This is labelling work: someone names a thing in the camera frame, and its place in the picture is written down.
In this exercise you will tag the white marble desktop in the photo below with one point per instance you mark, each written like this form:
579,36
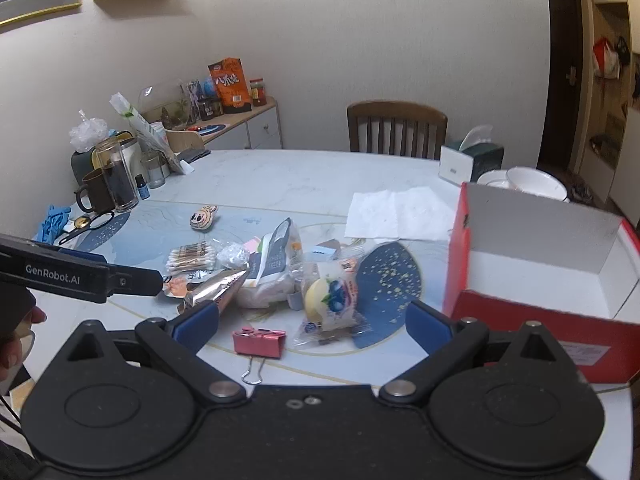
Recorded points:
300,180

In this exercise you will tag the white sideboard cabinet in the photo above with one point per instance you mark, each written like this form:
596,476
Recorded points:
255,130

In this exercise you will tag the dark wooden door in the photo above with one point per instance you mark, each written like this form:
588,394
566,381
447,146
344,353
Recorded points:
560,70

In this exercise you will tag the glass jar dark contents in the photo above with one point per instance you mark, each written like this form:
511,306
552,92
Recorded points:
119,180

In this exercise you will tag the red white hanging bag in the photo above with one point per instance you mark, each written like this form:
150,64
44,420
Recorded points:
605,57

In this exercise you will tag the grey white packet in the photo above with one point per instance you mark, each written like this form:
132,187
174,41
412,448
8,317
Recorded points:
272,260

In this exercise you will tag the black scissors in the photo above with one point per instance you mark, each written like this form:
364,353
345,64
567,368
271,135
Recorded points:
92,222

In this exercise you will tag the red cardboard box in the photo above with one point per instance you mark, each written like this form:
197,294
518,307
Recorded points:
525,280

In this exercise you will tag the white paper towel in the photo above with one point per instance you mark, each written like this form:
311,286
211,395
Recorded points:
395,212

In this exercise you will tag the cartoon face toy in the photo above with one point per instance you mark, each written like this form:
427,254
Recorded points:
202,217

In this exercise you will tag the white bowl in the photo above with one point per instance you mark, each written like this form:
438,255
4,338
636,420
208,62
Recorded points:
535,182

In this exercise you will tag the wooden chair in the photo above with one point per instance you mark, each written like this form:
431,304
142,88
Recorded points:
395,125

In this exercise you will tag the silver foil packet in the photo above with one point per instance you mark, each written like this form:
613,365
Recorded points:
220,290

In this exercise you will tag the pink binder clip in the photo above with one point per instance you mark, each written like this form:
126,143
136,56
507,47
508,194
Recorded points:
260,344

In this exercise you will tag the clear glass tank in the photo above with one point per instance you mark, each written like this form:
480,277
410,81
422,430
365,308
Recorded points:
167,105

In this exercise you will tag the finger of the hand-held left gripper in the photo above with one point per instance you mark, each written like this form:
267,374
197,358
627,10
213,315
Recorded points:
142,281

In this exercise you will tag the small glass cup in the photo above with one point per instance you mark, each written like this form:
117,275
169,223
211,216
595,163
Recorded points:
154,172

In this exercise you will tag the small blue bottle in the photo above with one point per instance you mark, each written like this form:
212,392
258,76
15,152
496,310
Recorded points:
142,190

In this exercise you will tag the blue speckled placemat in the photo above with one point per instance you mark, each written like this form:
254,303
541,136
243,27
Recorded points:
107,232
387,280

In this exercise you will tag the gold snack packet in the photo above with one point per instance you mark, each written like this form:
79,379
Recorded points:
192,257

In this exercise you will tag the orange snack packet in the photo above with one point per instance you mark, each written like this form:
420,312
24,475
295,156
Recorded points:
177,287

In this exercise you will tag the large orange snack bag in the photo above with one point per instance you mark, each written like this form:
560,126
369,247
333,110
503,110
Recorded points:
230,85

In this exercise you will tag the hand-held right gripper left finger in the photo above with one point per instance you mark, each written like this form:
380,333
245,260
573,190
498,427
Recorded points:
197,322

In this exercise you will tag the clear plastic bag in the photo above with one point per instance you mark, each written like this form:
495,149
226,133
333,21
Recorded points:
89,132

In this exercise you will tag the clear crumpled wrapper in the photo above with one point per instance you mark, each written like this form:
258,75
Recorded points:
232,256

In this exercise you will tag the blue glove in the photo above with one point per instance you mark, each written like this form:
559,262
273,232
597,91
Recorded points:
52,225

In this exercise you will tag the green white tissue box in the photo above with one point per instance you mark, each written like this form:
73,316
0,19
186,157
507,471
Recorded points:
457,162

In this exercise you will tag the white electric kettle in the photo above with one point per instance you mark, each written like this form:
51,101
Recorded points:
132,152

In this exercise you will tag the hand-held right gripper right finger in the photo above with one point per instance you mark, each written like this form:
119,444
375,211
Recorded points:
425,325

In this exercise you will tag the yellow cake snack packet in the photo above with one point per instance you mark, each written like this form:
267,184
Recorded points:
330,300

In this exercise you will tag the white plate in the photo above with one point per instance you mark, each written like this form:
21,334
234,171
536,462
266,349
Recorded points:
492,179

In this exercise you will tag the gold spoon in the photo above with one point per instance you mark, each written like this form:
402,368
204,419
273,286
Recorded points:
81,222

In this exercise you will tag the brown mug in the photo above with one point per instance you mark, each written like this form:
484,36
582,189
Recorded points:
95,192

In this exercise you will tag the white green tall packet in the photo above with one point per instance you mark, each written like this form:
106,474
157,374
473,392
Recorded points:
147,135

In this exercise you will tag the red jar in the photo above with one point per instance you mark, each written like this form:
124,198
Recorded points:
257,92

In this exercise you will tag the person's left hand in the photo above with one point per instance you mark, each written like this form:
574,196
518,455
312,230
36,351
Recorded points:
39,315

